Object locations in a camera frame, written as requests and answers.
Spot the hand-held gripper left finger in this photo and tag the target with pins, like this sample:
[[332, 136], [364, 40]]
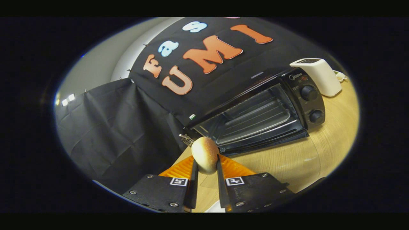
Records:
[[194, 188]]

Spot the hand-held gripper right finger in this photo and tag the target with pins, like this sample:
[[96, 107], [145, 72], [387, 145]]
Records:
[[222, 188]]

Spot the round brown bread bun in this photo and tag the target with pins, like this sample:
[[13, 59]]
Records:
[[205, 153]]

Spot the black toaster oven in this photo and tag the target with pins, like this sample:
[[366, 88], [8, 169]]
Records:
[[306, 99]]

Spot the white bread toaster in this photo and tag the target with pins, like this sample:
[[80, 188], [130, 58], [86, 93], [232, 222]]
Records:
[[322, 76]]

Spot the small ceiling light panel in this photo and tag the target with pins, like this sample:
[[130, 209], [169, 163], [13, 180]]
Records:
[[68, 99]]

